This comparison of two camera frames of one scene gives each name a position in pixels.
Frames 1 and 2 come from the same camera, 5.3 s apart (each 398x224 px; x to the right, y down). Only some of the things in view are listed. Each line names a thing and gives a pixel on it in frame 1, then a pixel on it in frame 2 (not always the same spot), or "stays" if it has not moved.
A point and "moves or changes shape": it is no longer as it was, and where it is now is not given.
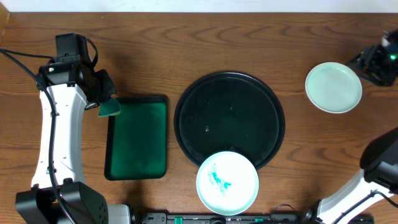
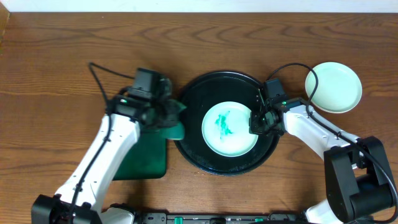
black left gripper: x=101 y=86 -> x=166 y=112
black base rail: x=212 y=218 stays
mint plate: x=333 y=87 stays
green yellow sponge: x=109 y=107 moves or changes shape
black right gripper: x=367 y=60 -> x=254 y=127
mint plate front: x=227 y=183 -> x=226 y=130
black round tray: x=229 y=111 stays
